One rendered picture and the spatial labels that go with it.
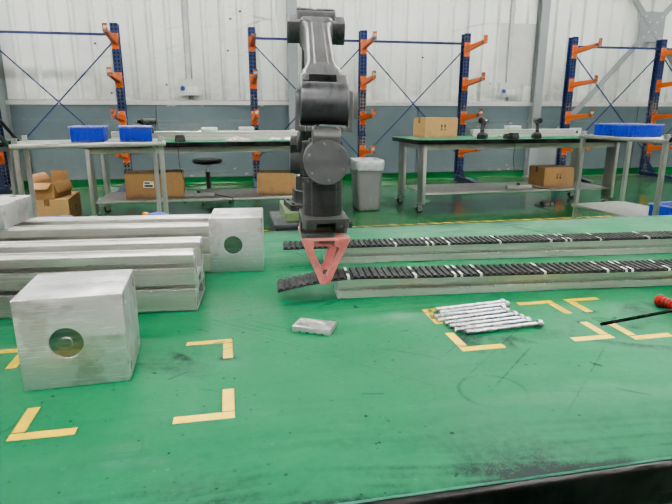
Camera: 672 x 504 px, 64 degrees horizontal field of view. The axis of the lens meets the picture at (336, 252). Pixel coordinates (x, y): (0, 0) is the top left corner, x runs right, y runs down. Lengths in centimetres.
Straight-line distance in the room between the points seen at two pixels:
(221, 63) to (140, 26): 118
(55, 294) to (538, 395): 48
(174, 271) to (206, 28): 783
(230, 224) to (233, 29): 763
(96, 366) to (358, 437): 28
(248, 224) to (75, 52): 788
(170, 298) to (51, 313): 22
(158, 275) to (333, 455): 40
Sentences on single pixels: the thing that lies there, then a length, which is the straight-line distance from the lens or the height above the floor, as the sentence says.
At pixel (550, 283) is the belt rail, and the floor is 79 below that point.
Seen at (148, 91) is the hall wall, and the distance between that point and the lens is 849.
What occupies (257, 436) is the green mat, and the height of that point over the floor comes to 78.
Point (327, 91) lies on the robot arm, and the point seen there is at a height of 107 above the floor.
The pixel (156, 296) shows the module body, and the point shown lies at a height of 80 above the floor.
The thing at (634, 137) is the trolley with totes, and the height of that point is 86.
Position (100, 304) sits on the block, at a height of 86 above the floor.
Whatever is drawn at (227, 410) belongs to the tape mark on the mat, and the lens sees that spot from 53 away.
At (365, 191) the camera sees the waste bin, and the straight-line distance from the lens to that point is 590.
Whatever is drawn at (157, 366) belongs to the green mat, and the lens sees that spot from 63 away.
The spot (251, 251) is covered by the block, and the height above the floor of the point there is 82.
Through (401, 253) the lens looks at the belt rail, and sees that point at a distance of 101.
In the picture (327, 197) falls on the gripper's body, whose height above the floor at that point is 93.
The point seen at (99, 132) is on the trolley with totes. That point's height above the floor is 92.
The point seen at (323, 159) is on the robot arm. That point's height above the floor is 99.
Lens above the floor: 105
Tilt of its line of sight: 15 degrees down
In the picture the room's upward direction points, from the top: straight up
